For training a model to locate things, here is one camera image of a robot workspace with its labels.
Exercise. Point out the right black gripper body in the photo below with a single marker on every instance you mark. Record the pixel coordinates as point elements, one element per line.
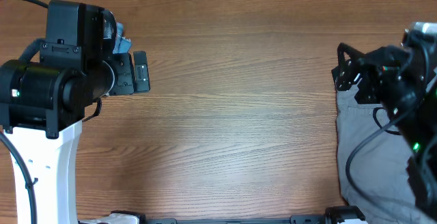
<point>397,98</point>

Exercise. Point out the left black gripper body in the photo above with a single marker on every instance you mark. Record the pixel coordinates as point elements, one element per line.
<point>123,82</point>

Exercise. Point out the light blue denim jeans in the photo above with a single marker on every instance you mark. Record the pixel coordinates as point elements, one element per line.
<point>122,44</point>

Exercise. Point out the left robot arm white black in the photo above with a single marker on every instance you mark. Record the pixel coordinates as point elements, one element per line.
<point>82,59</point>

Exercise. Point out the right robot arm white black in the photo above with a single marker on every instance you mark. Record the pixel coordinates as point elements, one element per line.
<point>386,128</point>

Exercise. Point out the grey folded trousers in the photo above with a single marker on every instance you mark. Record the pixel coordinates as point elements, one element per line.
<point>379,168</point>

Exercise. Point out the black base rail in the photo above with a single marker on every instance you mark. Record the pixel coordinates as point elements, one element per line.
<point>332,215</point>

